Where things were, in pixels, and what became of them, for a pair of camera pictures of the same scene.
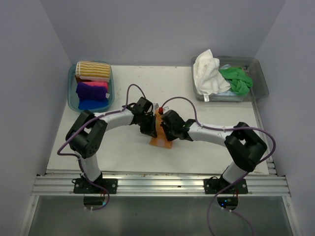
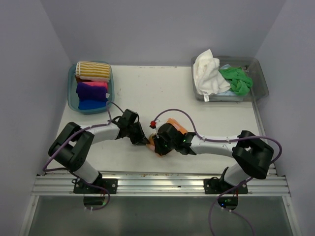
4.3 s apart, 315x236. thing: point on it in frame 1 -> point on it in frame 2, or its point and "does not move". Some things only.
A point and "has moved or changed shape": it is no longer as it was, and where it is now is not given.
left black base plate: x=82 y=186 does not move
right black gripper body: x=170 y=132 -> x=164 y=147
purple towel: x=86 y=92 does not move
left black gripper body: x=146 y=123 -> x=134 y=132
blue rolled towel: x=89 y=103 does not move
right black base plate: x=214 y=186 does not move
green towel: x=240 y=80 does not move
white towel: x=208 y=79 does not move
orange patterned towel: x=161 y=140 has moved or changed shape
